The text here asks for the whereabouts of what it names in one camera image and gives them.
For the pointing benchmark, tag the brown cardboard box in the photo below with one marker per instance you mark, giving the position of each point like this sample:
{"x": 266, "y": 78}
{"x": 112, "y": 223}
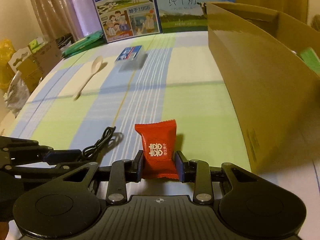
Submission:
{"x": 274, "y": 93}

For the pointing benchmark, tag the blue illustrated milk carton box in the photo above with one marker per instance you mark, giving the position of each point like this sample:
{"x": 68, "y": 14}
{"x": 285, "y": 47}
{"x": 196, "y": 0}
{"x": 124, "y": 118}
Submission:
{"x": 124, "y": 19}

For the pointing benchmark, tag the white plastic spoon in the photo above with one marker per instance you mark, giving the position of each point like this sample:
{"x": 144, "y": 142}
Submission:
{"x": 95, "y": 68}

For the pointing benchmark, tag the yellow plastic bag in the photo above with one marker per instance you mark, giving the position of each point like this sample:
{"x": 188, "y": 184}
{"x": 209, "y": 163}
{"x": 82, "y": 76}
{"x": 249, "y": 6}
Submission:
{"x": 6, "y": 73}

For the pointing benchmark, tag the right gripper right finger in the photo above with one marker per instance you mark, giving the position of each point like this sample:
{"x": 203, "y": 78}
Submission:
{"x": 196, "y": 172}

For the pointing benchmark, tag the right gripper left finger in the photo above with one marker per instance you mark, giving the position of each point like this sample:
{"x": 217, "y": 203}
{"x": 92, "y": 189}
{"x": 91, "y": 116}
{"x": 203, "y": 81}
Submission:
{"x": 122, "y": 172}

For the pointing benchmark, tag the green wet wipes pack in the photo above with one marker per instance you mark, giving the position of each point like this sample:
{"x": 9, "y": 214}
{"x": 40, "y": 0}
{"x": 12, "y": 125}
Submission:
{"x": 88, "y": 42}

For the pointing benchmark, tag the red candy packet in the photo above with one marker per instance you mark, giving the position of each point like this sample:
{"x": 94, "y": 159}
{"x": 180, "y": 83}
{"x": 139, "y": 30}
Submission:
{"x": 158, "y": 140}

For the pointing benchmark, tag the purple curtain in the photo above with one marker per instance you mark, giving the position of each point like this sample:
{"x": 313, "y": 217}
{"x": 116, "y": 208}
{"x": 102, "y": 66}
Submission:
{"x": 60, "y": 17}

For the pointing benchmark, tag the clear box blue label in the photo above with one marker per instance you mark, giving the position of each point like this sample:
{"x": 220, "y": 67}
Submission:
{"x": 131, "y": 58}

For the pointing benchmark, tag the white plastic bag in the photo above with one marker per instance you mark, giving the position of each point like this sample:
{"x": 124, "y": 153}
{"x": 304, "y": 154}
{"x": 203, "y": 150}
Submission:
{"x": 17, "y": 94}

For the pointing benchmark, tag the checked tablecloth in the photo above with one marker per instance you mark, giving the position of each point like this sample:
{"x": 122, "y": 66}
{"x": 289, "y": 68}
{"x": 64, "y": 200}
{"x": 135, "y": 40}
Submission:
{"x": 179, "y": 80}

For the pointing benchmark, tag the light blue milk gift box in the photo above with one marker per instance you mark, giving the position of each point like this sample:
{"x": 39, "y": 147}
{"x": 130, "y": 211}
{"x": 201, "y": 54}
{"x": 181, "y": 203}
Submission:
{"x": 184, "y": 15}

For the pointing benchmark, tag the green small box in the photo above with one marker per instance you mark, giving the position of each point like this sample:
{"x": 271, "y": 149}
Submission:
{"x": 311, "y": 59}

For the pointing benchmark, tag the brown cardboard boxes pile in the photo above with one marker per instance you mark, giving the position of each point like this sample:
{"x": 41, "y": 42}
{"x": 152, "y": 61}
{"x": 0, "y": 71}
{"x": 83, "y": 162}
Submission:
{"x": 35, "y": 66}

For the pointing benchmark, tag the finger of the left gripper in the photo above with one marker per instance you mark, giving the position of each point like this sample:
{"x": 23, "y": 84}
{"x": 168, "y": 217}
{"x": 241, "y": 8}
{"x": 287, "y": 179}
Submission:
{"x": 62, "y": 156}

